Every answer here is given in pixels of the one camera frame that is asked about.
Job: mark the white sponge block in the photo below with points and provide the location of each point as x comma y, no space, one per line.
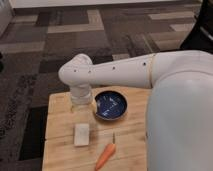
81,134

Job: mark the dark blue ceramic bowl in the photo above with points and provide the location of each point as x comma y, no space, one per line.
111,105

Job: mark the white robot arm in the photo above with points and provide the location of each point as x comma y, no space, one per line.
179,114

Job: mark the orange carrot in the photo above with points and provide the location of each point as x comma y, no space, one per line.
105,155

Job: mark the black chair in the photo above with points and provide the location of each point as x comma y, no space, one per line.
201,35

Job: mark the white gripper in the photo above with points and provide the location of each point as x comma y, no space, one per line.
82,95

